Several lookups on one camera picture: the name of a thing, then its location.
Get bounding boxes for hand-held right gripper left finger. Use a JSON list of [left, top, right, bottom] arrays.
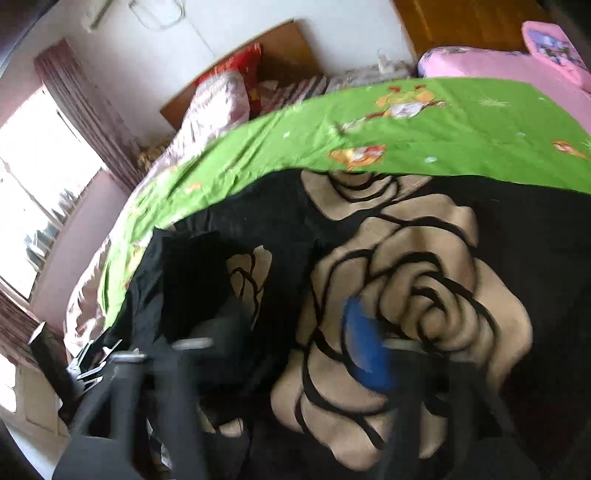
[[53, 302, 254, 480]]

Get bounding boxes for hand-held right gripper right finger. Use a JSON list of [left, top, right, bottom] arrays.
[[343, 295, 542, 480]]

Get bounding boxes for black rose print pants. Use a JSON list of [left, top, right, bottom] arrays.
[[90, 168, 591, 480]]

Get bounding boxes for striped maroon curtain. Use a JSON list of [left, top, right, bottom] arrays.
[[34, 39, 149, 195], [0, 286, 47, 370]]

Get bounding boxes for window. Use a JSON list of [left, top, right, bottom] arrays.
[[0, 83, 110, 301]]

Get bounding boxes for brown plush toy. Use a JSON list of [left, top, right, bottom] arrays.
[[136, 143, 170, 169]]

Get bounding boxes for pale pink floral quilt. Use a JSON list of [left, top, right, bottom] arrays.
[[62, 69, 252, 357]]

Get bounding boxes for green printed bed sheet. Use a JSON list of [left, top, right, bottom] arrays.
[[99, 76, 591, 329]]

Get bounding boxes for checked cloth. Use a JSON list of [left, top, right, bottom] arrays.
[[259, 74, 331, 114]]

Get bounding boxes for red patterned pillow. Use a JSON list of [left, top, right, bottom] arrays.
[[194, 44, 264, 116]]

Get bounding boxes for floral covered bedside table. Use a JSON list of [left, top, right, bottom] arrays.
[[325, 62, 419, 93]]

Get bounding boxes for small plain wooden headboard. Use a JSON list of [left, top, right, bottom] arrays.
[[159, 18, 324, 131]]

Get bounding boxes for pink bed sheet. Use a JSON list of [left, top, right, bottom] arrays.
[[418, 46, 591, 99]]

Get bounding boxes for white air conditioner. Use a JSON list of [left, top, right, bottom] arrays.
[[81, 0, 134, 31]]

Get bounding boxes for large padded wooden headboard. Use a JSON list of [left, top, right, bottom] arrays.
[[392, 0, 555, 58]]

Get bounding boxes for pink folded quilt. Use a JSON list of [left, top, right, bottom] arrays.
[[522, 21, 591, 93]]

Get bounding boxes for white air conditioner cable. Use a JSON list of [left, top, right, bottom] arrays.
[[128, 0, 185, 29]]

